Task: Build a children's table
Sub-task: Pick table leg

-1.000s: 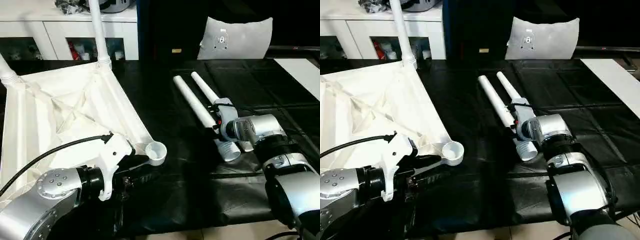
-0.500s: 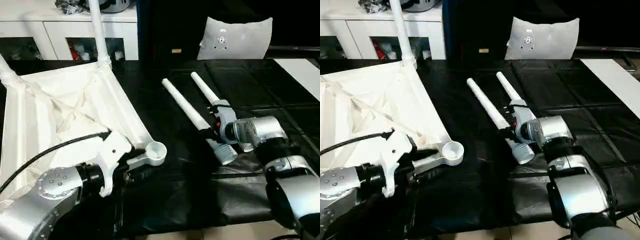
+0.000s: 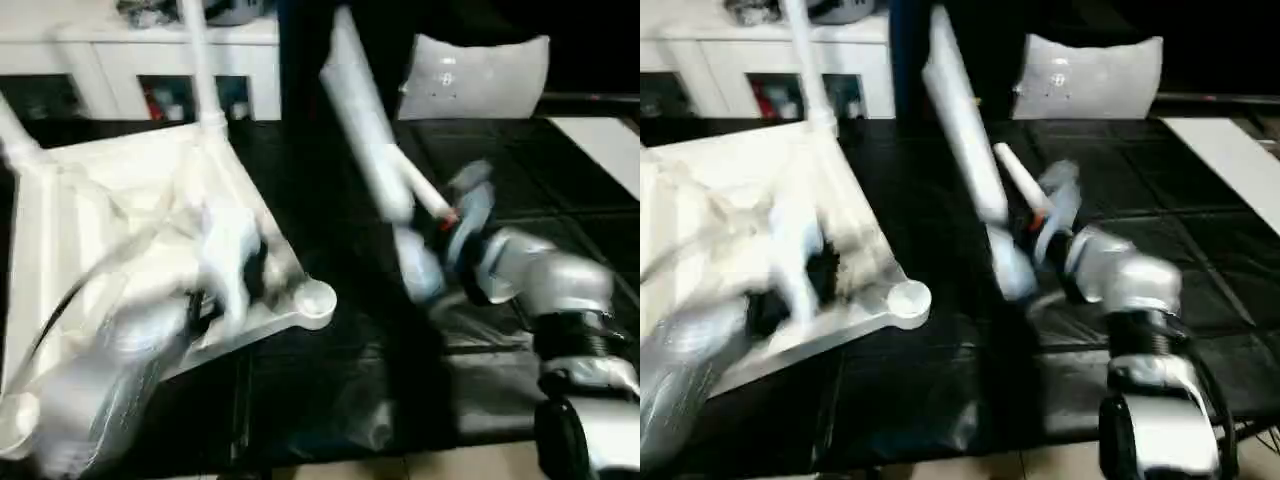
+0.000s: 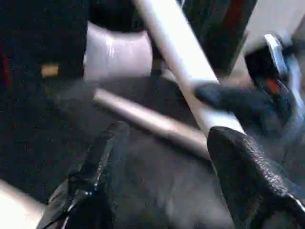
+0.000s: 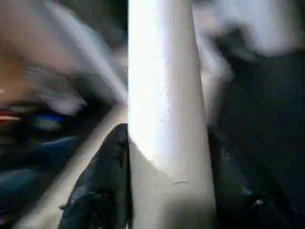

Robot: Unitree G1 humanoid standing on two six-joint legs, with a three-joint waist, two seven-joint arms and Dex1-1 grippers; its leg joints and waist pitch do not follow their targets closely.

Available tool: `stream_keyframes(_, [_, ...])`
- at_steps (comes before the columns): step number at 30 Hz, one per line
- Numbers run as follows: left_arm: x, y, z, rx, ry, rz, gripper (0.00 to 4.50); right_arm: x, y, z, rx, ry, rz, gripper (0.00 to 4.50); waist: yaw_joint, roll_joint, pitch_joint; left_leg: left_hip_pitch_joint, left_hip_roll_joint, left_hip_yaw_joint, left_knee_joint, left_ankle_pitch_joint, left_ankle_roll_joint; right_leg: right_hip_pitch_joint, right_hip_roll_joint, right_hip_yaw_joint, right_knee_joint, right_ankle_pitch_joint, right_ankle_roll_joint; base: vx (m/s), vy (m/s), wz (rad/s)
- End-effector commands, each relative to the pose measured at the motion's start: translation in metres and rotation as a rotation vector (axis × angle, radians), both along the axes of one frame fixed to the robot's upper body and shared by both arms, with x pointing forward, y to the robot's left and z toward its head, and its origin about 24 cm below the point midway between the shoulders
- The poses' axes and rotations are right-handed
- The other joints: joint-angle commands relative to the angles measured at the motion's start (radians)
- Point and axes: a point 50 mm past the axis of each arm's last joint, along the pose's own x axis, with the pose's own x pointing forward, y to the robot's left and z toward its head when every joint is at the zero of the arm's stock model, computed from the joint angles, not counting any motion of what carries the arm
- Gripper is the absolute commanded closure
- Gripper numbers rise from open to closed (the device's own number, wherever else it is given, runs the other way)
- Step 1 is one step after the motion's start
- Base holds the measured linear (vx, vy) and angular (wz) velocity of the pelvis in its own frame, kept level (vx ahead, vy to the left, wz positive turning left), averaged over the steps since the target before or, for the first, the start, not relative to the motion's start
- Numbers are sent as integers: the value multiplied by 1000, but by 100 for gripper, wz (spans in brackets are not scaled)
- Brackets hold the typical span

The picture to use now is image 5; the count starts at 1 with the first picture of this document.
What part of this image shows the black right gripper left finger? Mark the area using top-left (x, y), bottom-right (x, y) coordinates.
top-left (58, 123), bottom-right (133, 229)

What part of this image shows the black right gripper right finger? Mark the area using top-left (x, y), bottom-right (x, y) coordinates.
top-left (207, 128), bottom-right (305, 229)

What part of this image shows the white plastic table leg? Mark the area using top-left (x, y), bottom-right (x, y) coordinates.
top-left (127, 0), bottom-right (218, 229)

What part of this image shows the black work mat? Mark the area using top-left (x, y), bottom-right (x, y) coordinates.
top-left (0, 29), bottom-right (305, 229)

